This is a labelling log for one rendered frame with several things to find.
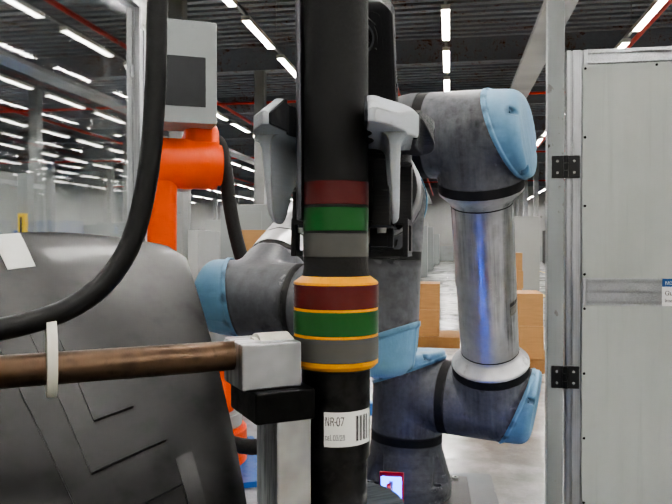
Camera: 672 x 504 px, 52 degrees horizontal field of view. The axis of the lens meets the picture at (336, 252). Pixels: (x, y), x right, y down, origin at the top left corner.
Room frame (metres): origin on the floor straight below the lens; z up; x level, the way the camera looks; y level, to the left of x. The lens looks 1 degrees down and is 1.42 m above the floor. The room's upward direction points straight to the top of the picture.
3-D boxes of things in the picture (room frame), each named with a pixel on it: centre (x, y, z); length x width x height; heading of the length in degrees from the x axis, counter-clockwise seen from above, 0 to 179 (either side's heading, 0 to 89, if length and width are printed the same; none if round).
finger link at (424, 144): (0.40, -0.03, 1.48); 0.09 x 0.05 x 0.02; 1
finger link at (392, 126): (0.35, -0.03, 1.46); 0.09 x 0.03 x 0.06; 1
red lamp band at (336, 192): (0.35, 0.00, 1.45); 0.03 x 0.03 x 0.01
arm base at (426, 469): (1.13, -0.11, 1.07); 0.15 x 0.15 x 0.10
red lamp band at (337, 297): (0.35, 0.00, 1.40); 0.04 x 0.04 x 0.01
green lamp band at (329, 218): (0.35, 0.00, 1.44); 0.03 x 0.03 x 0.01
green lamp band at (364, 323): (0.35, 0.00, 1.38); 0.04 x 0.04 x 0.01
